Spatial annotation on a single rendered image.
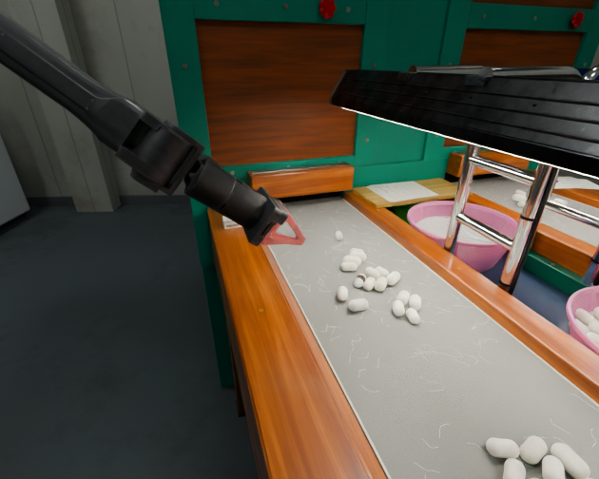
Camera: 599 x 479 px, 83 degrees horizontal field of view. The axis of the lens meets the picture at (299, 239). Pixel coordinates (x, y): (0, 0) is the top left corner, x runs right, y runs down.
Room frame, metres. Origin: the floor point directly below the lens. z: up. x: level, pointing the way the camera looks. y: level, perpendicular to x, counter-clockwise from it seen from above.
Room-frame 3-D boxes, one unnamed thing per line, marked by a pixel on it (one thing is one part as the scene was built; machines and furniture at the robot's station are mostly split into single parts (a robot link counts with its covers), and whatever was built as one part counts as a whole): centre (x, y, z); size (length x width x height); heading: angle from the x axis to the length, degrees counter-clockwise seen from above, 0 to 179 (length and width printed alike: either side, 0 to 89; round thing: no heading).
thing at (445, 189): (0.99, -0.35, 0.77); 0.33 x 0.15 x 0.01; 108
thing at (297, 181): (0.93, -0.01, 0.83); 0.30 x 0.06 x 0.07; 108
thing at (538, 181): (0.55, -0.28, 0.90); 0.20 x 0.19 x 0.45; 18
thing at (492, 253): (0.78, -0.41, 0.72); 0.27 x 0.27 x 0.10
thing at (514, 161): (1.15, -0.65, 0.83); 0.30 x 0.06 x 0.07; 108
